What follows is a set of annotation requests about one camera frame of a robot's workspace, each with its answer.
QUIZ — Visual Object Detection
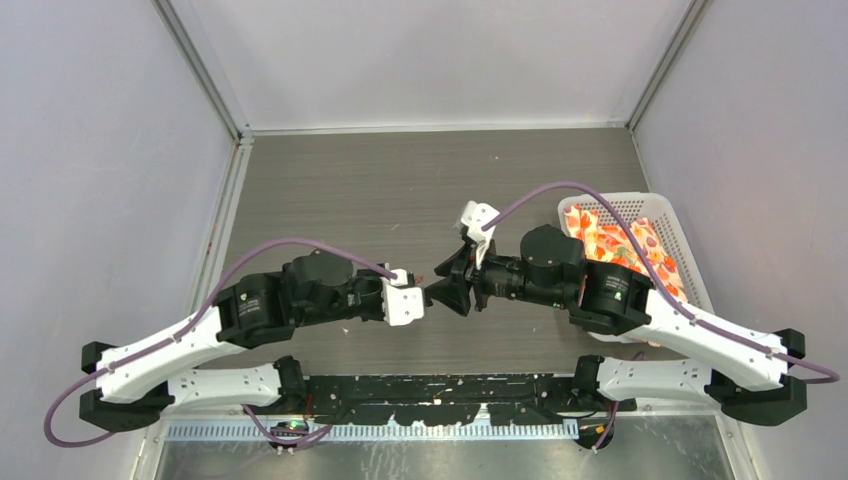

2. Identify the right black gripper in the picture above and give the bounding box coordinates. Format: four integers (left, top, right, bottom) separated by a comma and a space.
423, 233, 566, 316

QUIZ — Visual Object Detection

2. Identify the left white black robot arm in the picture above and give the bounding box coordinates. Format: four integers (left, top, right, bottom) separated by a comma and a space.
79, 251, 426, 433

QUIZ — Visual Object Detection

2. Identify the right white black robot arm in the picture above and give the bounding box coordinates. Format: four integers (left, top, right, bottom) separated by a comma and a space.
425, 225, 807, 426

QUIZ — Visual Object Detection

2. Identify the orange floral cloth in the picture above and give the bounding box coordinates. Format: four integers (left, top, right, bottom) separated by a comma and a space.
563, 205, 688, 302

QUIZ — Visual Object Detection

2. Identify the white plastic basket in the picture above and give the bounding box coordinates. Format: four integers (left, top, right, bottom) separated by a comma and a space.
558, 192, 714, 344

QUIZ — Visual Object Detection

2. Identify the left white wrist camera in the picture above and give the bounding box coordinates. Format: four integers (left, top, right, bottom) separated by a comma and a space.
381, 269, 425, 327

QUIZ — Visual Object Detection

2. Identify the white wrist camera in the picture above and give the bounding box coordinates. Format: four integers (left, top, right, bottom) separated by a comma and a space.
381, 269, 425, 327
455, 200, 500, 270

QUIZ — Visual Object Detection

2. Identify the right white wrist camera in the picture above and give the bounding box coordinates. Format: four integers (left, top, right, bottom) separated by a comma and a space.
455, 200, 500, 270

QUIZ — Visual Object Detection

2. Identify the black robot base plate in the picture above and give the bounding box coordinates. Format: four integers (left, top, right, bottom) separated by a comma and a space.
264, 372, 639, 429

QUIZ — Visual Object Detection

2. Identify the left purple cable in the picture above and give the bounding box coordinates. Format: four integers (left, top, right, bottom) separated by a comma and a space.
43, 237, 399, 453

